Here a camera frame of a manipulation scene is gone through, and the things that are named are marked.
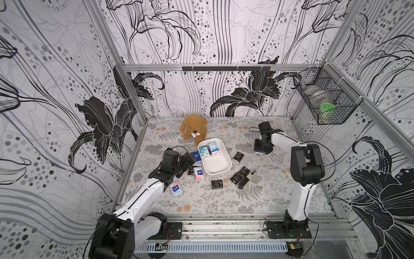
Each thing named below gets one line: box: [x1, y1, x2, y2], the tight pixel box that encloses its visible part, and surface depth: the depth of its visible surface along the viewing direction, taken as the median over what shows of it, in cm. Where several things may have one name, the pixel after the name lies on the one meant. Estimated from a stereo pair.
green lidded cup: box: [319, 102, 337, 119], surface depth 81 cm
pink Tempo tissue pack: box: [192, 167, 205, 181], surface depth 90 cm
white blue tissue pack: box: [170, 180, 184, 197], surface depth 85 cm
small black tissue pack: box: [232, 151, 245, 163], surface depth 98 cm
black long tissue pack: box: [229, 166, 251, 186], surface depth 90 cm
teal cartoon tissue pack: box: [198, 145, 211, 158], surface depth 97 cm
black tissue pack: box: [187, 166, 195, 176], surface depth 92 cm
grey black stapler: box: [238, 169, 257, 190], surface depth 87 cm
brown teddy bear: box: [179, 113, 209, 146], surface depth 97 cm
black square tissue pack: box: [211, 179, 224, 189], surface depth 87 cm
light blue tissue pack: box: [208, 141, 220, 153], surface depth 99 cm
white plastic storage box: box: [197, 137, 233, 175], surface depth 97 cm
